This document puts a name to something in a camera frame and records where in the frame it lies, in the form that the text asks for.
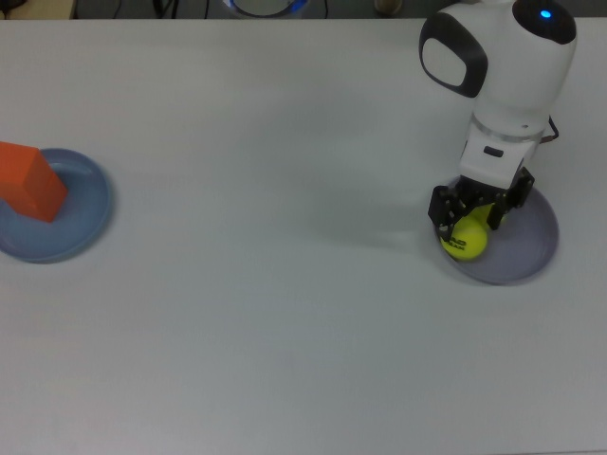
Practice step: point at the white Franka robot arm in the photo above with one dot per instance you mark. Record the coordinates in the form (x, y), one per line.
(517, 80)

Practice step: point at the blue plastic plate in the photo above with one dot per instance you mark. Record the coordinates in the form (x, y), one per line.
(85, 223)

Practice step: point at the tan round object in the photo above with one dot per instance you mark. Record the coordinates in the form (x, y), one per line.
(388, 5)

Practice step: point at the purple plastic plate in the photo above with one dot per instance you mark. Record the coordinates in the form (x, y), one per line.
(521, 256)

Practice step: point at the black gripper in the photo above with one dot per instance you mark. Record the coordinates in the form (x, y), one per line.
(479, 192)

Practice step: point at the yellow tennis ball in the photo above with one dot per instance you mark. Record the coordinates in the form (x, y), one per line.
(467, 242)
(481, 212)

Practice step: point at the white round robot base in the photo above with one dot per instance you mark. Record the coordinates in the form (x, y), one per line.
(265, 5)

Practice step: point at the orange foam cube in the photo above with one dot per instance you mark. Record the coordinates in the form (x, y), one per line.
(19, 163)
(49, 199)

